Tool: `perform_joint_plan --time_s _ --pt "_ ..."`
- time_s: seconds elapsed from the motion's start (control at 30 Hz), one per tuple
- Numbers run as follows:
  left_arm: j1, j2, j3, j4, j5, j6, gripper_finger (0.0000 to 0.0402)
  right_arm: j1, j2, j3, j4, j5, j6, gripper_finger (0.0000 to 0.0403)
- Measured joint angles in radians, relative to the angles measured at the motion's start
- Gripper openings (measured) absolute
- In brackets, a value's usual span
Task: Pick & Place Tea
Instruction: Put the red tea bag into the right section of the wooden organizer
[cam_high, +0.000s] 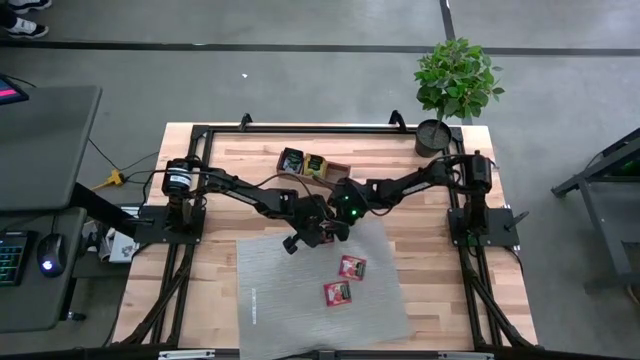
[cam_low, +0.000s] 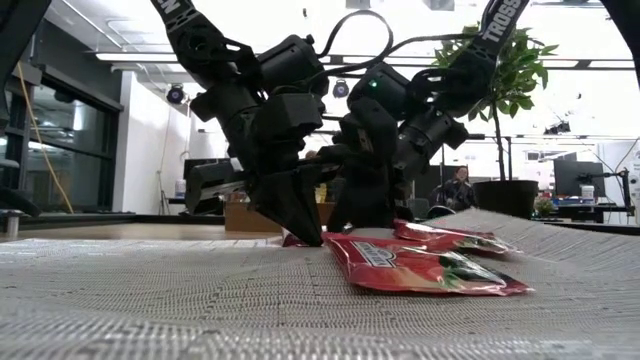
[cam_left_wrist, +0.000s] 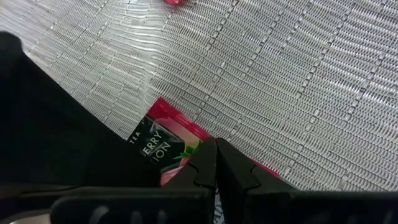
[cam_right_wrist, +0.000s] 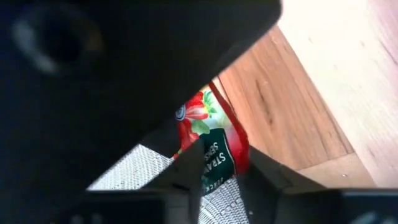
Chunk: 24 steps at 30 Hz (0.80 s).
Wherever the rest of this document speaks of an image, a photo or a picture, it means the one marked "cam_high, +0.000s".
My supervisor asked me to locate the black desk support beam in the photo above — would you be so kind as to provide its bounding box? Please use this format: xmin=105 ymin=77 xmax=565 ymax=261
xmin=69 ymin=181 xmax=151 ymax=240

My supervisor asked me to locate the black computer mouse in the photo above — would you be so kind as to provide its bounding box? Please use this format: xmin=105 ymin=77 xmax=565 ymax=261
xmin=35 ymin=232 xmax=68 ymax=280

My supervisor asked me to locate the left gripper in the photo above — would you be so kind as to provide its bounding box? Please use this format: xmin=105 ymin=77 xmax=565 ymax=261
xmin=283 ymin=193 xmax=351 ymax=254

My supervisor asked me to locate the yellow lemon tea packet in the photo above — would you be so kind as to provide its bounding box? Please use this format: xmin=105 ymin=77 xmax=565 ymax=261
xmin=302 ymin=152 xmax=330 ymax=180

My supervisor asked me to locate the grey woven table mat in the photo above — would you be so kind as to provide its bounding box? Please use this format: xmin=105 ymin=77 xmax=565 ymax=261
xmin=234 ymin=215 xmax=414 ymax=360

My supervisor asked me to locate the person's foot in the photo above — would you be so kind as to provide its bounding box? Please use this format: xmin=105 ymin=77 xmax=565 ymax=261
xmin=0 ymin=17 xmax=50 ymax=40
xmin=7 ymin=0 xmax=53 ymax=15

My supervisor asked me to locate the green potted plant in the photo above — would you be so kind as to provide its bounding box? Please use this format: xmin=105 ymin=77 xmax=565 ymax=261
xmin=412 ymin=37 xmax=506 ymax=159

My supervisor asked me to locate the dark tea packet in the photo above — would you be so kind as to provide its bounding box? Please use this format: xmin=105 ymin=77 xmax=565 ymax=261
xmin=280 ymin=147 xmax=306 ymax=175

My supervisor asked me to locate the black metal stand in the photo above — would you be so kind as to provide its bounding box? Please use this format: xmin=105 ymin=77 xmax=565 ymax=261
xmin=549 ymin=127 xmax=640 ymax=294

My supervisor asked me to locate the wooden three-compartment organizer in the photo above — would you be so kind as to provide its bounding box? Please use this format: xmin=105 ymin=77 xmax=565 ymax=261
xmin=275 ymin=146 xmax=353 ymax=191

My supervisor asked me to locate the dark grey desk top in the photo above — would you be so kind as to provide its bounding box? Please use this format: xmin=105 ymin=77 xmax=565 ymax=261
xmin=0 ymin=207 xmax=90 ymax=335

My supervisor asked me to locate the yellow power plug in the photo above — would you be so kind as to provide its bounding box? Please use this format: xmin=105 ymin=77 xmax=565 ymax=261
xmin=91 ymin=168 xmax=126 ymax=193

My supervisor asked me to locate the white printed box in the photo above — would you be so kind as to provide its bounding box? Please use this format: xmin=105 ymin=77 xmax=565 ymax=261
xmin=96 ymin=227 xmax=142 ymax=265

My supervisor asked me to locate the black backlit keyboard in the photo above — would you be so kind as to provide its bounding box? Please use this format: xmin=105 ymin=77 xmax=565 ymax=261
xmin=0 ymin=228 xmax=37 ymax=288

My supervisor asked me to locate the black computer monitor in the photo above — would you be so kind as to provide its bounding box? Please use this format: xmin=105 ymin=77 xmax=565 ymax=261
xmin=0 ymin=73 xmax=30 ymax=107

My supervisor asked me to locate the black floor cable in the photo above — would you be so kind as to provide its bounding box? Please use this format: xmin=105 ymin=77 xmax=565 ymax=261
xmin=87 ymin=137 xmax=161 ymax=185

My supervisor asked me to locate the silver frame bracket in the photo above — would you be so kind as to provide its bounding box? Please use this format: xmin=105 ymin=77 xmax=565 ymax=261
xmin=157 ymin=349 xmax=217 ymax=360
xmin=437 ymin=351 xmax=496 ymax=360

